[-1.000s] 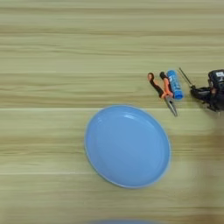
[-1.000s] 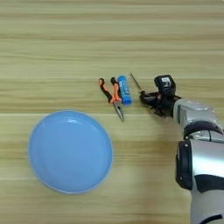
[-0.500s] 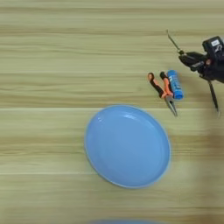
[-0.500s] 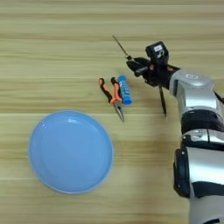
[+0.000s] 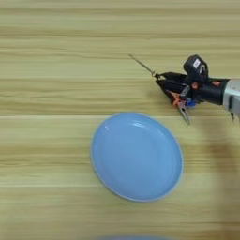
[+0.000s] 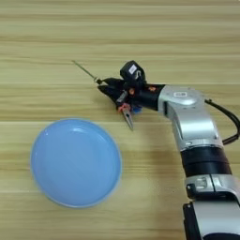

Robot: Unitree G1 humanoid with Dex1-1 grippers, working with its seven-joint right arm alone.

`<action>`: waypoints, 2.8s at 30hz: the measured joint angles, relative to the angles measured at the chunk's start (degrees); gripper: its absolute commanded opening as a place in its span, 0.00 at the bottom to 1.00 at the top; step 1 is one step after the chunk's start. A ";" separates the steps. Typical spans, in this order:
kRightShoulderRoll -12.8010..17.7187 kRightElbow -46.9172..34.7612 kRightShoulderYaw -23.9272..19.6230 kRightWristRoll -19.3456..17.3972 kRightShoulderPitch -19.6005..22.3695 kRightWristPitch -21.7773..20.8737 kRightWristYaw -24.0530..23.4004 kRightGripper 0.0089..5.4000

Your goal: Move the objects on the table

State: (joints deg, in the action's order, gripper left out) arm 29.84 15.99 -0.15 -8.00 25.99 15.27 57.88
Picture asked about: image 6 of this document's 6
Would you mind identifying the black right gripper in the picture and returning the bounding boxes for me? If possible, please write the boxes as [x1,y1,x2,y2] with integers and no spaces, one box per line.
[97,77,167,112]

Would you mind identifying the wooden-handled screwdriver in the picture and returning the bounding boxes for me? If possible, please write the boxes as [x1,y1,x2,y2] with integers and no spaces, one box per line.
[71,60,103,85]

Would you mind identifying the round blue plate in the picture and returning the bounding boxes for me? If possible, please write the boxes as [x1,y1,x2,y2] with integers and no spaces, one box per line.
[30,117,122,209]

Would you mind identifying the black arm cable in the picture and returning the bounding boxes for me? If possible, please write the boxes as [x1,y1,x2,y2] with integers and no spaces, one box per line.
[204,98,240,146]

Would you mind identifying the orange black needle-nose pliers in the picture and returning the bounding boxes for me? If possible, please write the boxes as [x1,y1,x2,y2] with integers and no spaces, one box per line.
[117,102,135,131]

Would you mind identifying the small black box white label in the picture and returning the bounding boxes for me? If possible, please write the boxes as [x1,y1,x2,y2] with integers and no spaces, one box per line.
[119,60,147,85]

